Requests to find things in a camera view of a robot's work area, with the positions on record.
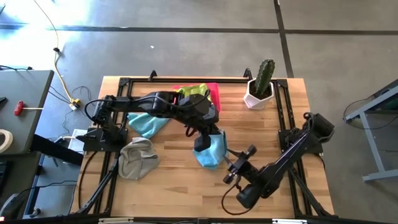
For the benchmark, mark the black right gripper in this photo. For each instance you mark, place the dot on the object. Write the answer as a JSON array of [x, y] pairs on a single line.
[[245, 169]]

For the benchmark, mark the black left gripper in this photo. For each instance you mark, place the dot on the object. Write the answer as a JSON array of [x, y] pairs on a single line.
[[203, 141]]

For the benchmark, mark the blue microfiber towel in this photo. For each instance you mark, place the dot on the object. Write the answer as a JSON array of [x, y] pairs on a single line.
[[146, 124], [216, 152]]

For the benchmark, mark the lime green microfiber towel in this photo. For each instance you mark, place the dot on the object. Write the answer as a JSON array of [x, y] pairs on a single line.
[[192, 88]]

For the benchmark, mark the grey microfiber towel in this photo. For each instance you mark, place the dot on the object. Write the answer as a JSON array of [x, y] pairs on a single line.
[[136, 158]]

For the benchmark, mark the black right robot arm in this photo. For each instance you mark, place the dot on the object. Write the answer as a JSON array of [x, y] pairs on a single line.
[[280, 168]]

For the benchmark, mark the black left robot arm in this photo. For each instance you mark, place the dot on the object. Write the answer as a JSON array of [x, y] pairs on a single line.
[[149, 104]]

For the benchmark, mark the pink plastic tray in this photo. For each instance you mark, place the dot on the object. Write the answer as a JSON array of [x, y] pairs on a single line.
[[216, 93]]

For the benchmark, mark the white faceted plant pot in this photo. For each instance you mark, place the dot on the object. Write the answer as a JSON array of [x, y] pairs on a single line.
[[256, 101]]

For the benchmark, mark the green cactus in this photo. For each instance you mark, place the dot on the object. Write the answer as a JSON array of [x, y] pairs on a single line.
[[264, 76]]

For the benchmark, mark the white power box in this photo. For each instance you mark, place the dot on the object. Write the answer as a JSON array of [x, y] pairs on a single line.
[[74, 141]]

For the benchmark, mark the black flat bar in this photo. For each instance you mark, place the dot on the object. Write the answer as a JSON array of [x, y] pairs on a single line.
[[56, 151]]

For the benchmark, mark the beige tape roll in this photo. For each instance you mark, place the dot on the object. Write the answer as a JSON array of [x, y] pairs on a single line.
[[11, 140]]

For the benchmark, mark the grey side table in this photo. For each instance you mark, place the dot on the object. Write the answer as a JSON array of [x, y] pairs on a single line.
[[18, 87]]

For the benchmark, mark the black rounded device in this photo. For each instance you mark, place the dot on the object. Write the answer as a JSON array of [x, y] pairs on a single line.
[[11, 205]]

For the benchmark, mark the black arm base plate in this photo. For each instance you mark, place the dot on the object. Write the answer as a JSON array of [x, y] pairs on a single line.
[[90, 141], [284, 140]]

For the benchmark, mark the silver metal bracket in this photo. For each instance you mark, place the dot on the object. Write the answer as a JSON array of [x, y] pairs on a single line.
[[289, 221], [115, 220]]

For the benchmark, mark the grey metal frame table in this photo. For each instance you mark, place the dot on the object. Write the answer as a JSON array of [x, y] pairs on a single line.
[[371, 143]]

